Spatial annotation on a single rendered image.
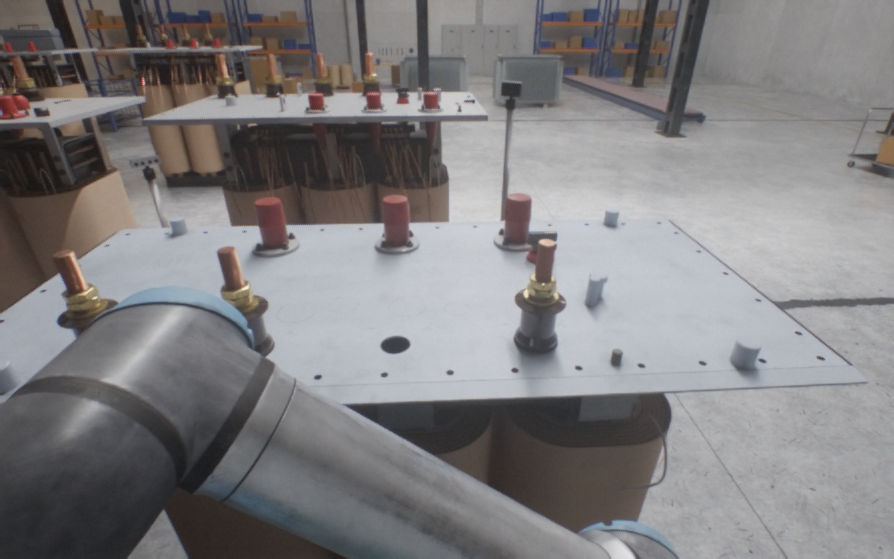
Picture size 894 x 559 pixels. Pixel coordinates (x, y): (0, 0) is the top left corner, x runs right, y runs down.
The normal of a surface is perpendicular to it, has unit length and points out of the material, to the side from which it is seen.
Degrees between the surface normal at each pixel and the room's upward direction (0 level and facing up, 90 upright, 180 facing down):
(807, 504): 0
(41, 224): 90
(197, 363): 44
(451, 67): 90
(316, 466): 54
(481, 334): 0
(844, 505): 0
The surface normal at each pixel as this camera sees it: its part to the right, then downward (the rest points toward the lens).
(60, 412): 0.27, -0.76
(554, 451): -0.29, 0.47
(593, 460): 0.05, 0.48
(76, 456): 0.59, -0.51
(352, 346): 0.00, -0.88
